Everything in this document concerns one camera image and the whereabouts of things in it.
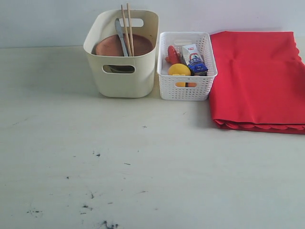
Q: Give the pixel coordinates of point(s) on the brown egg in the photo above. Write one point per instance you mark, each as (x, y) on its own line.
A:
(191, 84)

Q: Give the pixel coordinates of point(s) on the yellow lemon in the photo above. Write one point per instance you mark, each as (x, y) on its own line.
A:
(179, 68)

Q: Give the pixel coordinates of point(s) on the red sausage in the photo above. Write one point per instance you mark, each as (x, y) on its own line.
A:
(173, 57)

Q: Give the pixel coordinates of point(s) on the white ceramic bowl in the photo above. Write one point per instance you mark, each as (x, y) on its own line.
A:
(110, 69)

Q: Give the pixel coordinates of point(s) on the stainless steel cup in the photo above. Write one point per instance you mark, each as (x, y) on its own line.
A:
(122, 68)

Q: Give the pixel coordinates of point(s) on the blue white milk carton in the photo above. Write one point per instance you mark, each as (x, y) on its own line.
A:
(193, 60)

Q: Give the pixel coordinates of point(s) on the brown wooden plate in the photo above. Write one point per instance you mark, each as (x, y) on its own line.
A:
(111, 46)

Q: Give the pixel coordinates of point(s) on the wooden chopstick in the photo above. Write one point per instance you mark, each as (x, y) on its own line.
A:
(130, 28)
(126, 32)

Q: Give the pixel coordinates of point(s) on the silver metal knife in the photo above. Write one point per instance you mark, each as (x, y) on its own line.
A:
(121, 37)

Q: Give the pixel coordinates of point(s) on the red table cloth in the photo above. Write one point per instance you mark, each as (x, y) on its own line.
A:
(260, 85)

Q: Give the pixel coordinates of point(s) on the yellow cheese wedge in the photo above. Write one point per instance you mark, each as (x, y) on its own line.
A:
(178, 74)

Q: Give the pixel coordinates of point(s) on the white perforated plastic basket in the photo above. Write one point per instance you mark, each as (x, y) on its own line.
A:
(175, 87)

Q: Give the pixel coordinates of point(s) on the cream plastic storage bin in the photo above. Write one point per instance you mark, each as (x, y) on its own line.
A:
(126, 85)

